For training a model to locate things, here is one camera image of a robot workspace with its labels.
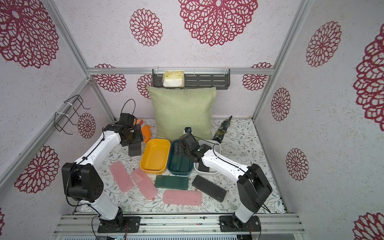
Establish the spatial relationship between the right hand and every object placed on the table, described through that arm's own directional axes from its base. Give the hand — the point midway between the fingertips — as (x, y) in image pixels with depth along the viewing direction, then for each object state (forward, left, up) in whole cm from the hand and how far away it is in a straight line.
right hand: (181, 144), depth 85 cm
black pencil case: (-6, -12, -15) cm, 20 cm away
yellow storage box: (0, +18, -14) cm, 23 cm away
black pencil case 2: (-4, +26, +1) cm, 26 cm away
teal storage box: (-10, +3, -14) cm, 17 cm away
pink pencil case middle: (-18, +21, -15) cm, 31 cm away
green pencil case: (-3, +1, -14) cm, 14 cm away
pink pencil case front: (-24, -5, -17) cm, 30 cm away
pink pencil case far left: (-13, +37, -15) cm, 42 cm away
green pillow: (+18, +4, +11) cm, 22 cm away
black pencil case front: (-18, -16, -17) cm, 29 cm away
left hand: (+3, +27, 0) cm, 28 cm away
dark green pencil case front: (-15, +6, -17) cm, 24 cm away
